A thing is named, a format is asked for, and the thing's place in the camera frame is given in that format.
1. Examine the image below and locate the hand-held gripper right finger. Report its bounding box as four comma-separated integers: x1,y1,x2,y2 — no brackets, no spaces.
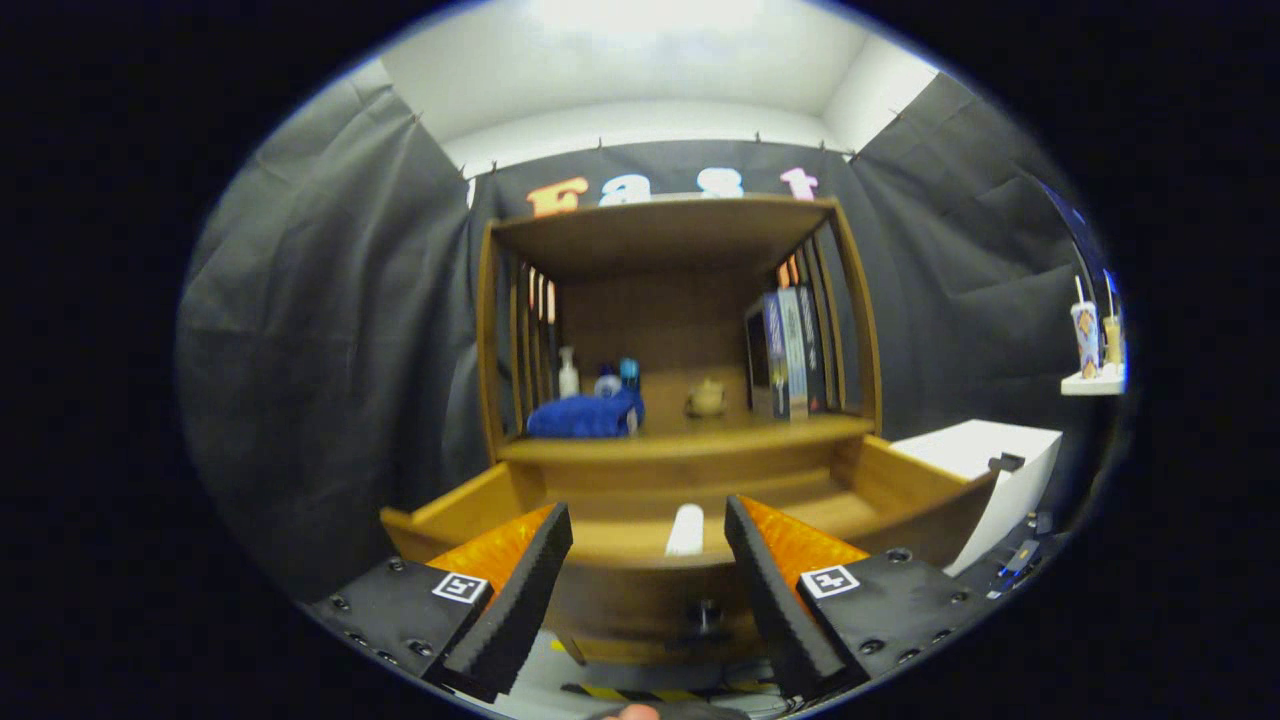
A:
722,493,1001,701

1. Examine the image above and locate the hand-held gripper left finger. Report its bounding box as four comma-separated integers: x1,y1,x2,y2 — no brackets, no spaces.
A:
300,501,576,703

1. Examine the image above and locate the white green tube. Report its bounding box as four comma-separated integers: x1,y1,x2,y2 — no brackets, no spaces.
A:
665,503,706,558

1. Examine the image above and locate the wooden drawer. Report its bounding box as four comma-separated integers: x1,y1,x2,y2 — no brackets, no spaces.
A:
380,432,1001,666

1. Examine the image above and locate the wooden countertop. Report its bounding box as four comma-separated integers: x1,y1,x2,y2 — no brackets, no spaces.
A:
497,412,876,463

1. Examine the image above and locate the wooden cabinet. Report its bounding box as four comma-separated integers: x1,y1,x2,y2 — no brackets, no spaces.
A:
478,193,883,666

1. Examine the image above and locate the yellow black hazard tape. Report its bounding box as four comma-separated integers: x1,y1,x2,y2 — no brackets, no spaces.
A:
560,683,791,706

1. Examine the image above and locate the blue folded towel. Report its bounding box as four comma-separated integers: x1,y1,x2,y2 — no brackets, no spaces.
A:
526,390,646,439

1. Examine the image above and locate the beige lidded teacup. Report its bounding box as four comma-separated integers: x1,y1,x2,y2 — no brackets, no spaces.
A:
684,377,729,419

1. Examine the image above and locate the blue spine book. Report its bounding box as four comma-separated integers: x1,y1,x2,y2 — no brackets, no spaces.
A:
745,291,793,421

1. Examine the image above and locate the white box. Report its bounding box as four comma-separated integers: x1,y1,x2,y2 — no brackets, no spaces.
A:
888,419,1064,578

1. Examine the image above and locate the white spine book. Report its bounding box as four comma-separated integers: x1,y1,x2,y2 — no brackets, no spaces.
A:
778,287,811,421

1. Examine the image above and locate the black spine book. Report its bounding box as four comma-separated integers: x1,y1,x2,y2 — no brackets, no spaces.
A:
798,285,829,415

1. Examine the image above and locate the black backdrop cloth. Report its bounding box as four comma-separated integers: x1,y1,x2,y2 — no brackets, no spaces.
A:
175,70,1126,601

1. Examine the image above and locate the printed paper cup with straw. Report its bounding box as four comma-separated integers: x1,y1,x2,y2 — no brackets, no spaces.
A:
1070,275,1101,379

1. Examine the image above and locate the brown drink cup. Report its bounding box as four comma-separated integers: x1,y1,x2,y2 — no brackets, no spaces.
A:
1100,270,1125,369

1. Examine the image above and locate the white wall shelf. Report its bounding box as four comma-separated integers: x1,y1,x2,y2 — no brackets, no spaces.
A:
1060,365,1129,397

